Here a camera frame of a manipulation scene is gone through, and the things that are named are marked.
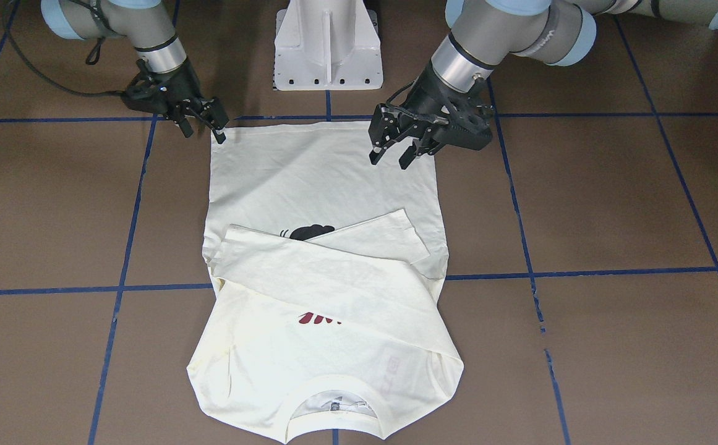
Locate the white long-sleeve printed shirt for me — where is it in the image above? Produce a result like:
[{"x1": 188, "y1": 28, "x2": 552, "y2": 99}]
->
[{"x1": 187, "y1": 122, "x2": 464, "y2": 443}]

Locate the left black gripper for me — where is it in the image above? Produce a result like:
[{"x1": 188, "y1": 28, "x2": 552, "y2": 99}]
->
[{"x1": 368, "y1": 63, "x2": 494, "y2": 170}]

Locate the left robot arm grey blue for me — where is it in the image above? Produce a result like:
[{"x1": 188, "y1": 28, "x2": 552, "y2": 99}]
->
[{"x1": 368, "y1": 1, "x2": 718, "y2": 169}]

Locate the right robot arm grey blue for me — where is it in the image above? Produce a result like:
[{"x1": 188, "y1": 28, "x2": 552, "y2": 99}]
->
[{"x1": 40, "y1": 1, "x2": 229, "y2": 143}]

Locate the white central pillar with base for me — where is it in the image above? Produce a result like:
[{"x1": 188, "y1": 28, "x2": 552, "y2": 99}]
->
[{"x1": 273, "y1": 1, "x2": 384, "y2": 92}]

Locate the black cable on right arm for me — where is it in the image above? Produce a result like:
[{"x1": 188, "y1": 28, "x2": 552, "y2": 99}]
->
[{"x1": 1, "y1": 0, "x2": 143, "y2": 100}]

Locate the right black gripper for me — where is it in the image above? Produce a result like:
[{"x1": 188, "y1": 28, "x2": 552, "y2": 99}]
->
[{"x1": 121, "y1": 58, "x2": 229, "y2": 144}]

